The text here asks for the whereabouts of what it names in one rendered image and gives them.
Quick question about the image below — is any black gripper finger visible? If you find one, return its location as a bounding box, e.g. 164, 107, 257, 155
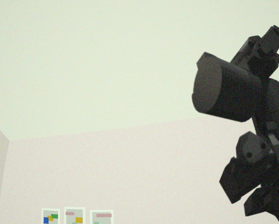
259, 199, 279, 221

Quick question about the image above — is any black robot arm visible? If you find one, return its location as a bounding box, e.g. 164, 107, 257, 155
192, 25, 279, 204

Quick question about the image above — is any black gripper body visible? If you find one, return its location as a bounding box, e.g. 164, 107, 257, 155
244, 111, 279, 216

